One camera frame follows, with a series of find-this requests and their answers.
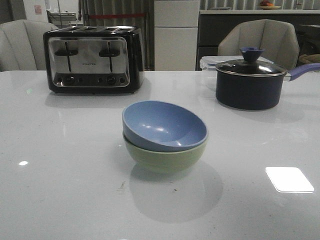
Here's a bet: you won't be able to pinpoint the blue bowl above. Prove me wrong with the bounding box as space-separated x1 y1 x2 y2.
122 100 209 152

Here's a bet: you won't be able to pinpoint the light green bowl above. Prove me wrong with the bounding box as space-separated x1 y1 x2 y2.
123 135 208 174

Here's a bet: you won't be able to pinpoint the clear plastic container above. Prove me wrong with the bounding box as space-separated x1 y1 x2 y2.
199 55 274 71

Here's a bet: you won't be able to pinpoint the dark blue saucepan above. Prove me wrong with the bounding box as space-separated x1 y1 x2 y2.
215 63 320 110

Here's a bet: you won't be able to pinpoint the black chrome four-slot toaster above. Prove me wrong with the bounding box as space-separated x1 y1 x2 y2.
43 25 145 94

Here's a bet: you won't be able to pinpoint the white cabinet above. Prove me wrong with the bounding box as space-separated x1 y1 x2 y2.
154 0 201 71

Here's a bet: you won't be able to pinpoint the glass lid with blue knob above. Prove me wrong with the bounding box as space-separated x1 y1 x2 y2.
215 47 287 77

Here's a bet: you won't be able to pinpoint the dark kitchen counter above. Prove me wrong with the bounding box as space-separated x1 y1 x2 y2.
196 10 320 70

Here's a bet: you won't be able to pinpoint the beige upholstered chair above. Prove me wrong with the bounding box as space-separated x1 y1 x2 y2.
217 19 300 70

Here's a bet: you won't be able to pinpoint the beige chair on left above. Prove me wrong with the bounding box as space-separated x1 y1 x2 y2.
0 19 57 72

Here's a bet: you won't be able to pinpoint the fruit plate on counter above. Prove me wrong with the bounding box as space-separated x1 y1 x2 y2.
258 0 281 10

